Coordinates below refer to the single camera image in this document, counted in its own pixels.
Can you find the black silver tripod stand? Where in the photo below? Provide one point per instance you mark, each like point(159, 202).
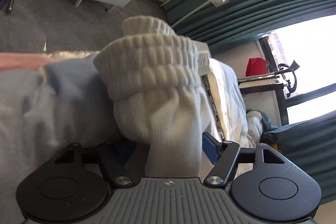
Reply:
point(283, 78)

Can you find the teal curtain right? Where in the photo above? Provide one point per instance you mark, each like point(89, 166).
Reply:
point(311, 145)

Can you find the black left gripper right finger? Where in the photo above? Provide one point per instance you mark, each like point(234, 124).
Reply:
point(261, 181)

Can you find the cream white sweatpants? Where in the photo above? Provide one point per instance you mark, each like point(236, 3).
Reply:
point(154, 79)

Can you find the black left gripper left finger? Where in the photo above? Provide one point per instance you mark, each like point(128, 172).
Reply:
point(76, 183)

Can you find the pink pastel bed sheet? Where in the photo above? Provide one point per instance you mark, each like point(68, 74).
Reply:
point(46, 105)

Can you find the teal curtain left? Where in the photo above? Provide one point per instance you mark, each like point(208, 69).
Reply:
point(239, 21)

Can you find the window frame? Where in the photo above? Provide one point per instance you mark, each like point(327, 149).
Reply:
point(310, 89)

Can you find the teal curtain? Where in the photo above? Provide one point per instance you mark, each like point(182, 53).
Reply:
point(239, 21)
point(311, 145)

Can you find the pile of clothes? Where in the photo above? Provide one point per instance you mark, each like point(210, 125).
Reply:
point(259, 128)

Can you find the red bag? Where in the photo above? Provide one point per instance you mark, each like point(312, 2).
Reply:
point(256, 66)

